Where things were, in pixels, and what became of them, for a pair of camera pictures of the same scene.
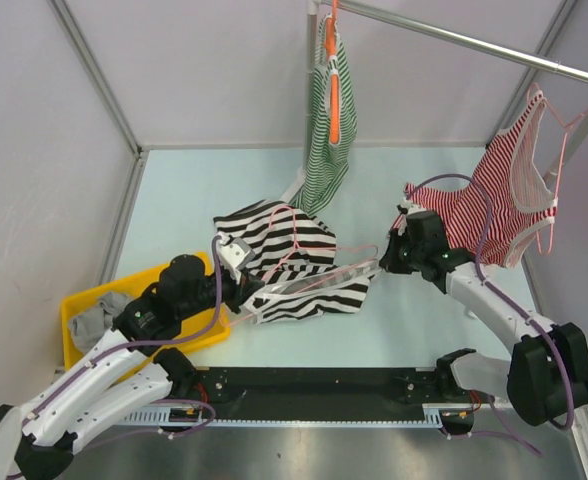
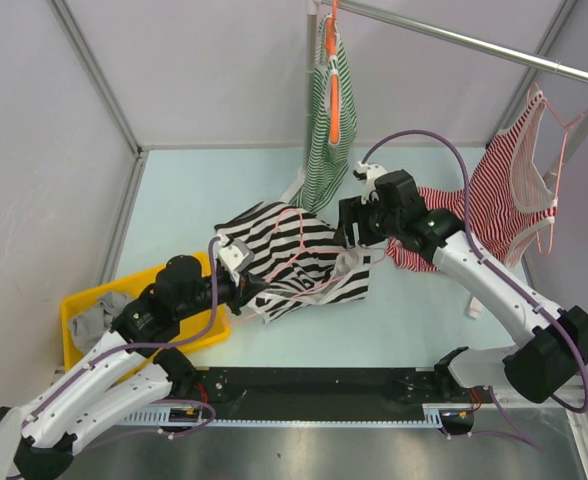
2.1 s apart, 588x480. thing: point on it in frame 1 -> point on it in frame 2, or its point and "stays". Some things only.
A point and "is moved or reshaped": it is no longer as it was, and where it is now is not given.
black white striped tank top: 294,258 is moved or reshaped
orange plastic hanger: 335,83 stays
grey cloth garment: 89,326 stays
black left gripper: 240,292 stays
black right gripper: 389,261 -> 351,210
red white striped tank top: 509,202 stays
